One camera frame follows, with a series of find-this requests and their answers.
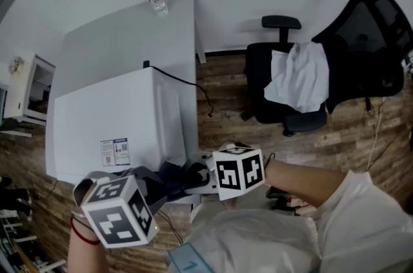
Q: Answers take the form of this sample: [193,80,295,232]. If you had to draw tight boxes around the black cable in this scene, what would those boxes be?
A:
[143,60,214,119]

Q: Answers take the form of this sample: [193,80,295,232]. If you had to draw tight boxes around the dark blue cloth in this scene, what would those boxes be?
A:
[157,160,210,201]

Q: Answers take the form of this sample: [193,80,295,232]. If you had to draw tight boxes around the white garment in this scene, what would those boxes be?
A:
[263,41,330,114]

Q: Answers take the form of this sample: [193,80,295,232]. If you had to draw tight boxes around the red string bracelet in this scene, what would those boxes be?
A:
[70,216,101,246]

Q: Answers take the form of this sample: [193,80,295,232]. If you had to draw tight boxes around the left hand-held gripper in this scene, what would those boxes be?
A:
[73,167,168,249]

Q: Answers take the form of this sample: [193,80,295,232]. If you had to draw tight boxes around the person's left forearm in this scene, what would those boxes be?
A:
[66,216,109,273]

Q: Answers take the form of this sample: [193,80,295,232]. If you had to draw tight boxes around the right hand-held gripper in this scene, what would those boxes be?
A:
[212,141,266,201]

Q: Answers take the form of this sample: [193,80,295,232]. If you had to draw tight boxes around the black battery pack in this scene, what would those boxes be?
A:
[266,186,310,214]

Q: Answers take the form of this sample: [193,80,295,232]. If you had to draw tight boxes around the white table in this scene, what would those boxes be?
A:
[45,0,207,188]

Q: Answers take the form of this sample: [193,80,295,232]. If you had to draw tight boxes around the long white floor cable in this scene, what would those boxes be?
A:
[366,97,385,171]

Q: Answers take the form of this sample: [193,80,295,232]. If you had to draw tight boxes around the black wrist cord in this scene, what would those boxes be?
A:
[261,152,277,167]

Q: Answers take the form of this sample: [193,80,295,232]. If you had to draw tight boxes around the white microwave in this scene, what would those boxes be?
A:
[52,66,221,205]

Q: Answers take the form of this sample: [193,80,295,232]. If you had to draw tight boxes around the white side desk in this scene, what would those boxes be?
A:
[0,54,56,137]

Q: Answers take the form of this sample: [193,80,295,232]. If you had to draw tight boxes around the teal-edged badge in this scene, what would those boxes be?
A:
[166,242,210,273]

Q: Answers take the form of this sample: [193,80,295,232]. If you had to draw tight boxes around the small flower bouquet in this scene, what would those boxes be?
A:
[8,56,24,74]

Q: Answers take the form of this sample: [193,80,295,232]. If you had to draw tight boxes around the person's right forearm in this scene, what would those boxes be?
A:
[263,159,348,208]

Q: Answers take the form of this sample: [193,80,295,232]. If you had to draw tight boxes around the black office chair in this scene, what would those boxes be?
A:
[241,0,413,137]

